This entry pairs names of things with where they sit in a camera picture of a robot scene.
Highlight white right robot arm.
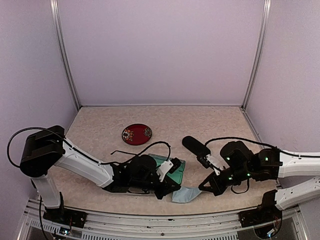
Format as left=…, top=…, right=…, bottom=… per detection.
left=198, top=141, right=320, bottom=222

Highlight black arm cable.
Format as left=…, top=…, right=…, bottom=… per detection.
left=203, top=136, right=320, bottom=159
left=6, top=126, right=172, bottom=168

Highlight black frame sunglasses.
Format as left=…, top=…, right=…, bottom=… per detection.
left=110, top=150, right=136, bottom=162

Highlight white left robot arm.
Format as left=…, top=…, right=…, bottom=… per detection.
left=19, top=125, right=181, bottom=223

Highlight black glasses case beige lining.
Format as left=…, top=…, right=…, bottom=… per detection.
left=182, top=136, right=211, bottom=157

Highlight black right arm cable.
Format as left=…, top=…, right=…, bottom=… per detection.
left=203, top=136, right=320, bottom=159

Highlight red floral plate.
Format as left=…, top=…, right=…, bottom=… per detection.
left=121, top=123, right=153, bottom=146

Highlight blue cloth pouch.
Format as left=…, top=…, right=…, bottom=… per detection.
left=171, top=186, right=202, bottom=204

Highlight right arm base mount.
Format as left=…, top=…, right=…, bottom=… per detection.
left=238, top=190, right=283, bottom=228

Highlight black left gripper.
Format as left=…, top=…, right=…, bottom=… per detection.
left=130, top=175, right=181, bottom=200

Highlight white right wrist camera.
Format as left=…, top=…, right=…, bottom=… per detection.
left=196, top=154, right=225, bottom=176

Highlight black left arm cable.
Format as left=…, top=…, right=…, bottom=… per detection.
left=6, top=126, right=172, bottom=168

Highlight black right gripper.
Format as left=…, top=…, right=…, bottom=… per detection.
left=199, top=164, right=253, bottom=196

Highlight metal corner post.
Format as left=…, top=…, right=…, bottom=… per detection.
left=50, top=0, right=82, bottom=111
left=241, top=0, right=272, bottom=112

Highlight right metal corner post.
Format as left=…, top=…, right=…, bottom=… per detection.
left=241, top=0, right=272, bottom=112

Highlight blue-grey hard glasses case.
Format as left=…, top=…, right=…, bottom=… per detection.
left=148, top=153, right=186, bottom=185

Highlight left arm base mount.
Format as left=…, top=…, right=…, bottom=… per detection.
left=43, top=192, right=87, bottom=229

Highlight left metal corner post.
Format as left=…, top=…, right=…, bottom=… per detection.
left=50, top=0, right=82, bottom=111

